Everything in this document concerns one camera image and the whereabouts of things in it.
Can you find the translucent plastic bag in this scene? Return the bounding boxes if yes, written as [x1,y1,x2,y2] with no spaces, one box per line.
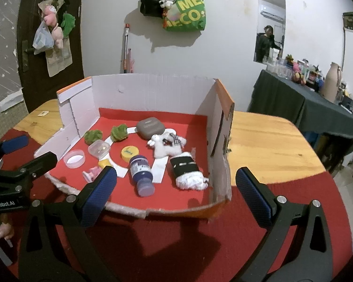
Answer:
[32,20,56,55]

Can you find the red knitted mat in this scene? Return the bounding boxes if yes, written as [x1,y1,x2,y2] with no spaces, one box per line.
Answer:
[0,128,353,282]

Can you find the black white small bottle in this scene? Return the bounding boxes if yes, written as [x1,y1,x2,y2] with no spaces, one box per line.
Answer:
[168,151,210,190]

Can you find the brass door handle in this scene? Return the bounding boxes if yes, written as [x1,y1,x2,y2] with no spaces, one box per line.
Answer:
[21,39,33,71]

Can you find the green tote bag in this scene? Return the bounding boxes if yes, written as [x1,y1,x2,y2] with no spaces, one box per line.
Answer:
[162,0,207,32]

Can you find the pink plush toy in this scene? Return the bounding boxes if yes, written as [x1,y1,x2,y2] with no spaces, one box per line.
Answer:
[43,5,64,49]

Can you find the yellow bottle cap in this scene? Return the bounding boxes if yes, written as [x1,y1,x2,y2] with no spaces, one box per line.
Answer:
[120,145,139,162]

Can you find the small clear plastic box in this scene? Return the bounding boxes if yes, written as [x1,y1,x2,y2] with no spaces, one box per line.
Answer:
[88,140,111,158]

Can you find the green fuzzy ball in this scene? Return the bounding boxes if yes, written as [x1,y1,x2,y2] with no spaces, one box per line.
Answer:
[110,125,128,142]
[84,129,103,146]

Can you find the row of small cosmetic items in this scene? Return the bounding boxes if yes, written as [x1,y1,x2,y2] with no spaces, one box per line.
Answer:
[263,54,325,91]

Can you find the wall mirror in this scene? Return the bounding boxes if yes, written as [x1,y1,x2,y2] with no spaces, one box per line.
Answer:
[253,0,286,65]

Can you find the silver orange mop stick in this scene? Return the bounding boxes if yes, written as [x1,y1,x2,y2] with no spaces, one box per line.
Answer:
[122,23,130,74]

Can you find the dark blue labelled bottle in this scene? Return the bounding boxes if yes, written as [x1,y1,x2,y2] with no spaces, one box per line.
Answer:
[129,155,155,197]

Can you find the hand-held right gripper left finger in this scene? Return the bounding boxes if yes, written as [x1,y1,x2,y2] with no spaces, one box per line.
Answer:
[18,165,118,282]

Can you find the dark green covered side table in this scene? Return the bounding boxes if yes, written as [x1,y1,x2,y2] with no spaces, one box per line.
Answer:
[249,69,353,153]

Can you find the beige thermos jug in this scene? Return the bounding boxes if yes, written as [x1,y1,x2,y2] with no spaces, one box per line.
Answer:
[324,62,342,103]

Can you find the beige hanging organizer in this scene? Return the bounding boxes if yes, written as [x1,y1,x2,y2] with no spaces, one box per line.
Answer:
[38,0,74,77]

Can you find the yellow pink mushroom toy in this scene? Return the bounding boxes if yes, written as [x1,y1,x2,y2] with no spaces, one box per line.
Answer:
[82,159,111,183]

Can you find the orange cardboard box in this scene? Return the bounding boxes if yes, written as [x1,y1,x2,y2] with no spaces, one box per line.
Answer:
[34,75,235,220]

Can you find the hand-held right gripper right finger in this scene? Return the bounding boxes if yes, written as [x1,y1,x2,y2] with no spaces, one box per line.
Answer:
[235,167,333,282]

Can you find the pink sticks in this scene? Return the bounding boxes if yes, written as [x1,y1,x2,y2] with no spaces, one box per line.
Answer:
[128,48,136,74]

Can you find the clear round plastic lid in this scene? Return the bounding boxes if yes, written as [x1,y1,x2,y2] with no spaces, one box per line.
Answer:
[63,149,85,169]

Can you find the dark brown door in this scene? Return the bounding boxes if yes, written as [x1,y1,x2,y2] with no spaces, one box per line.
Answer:
[16,0,86,114]

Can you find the grey eye shadow case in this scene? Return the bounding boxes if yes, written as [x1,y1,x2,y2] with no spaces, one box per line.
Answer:
[135,117,166,140]

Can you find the person's left hand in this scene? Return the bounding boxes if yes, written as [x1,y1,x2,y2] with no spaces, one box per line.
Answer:
[0,213,16,248]

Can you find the white plush bunny keychain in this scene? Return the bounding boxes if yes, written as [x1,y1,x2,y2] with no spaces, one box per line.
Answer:
[147,129,186,158]

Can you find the green plush toy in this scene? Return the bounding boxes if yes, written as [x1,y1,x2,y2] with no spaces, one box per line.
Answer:
[60,12,76,39]

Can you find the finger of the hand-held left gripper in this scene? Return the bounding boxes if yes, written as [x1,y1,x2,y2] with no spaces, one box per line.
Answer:
[0,135,29,168]
[18,152,58,183]

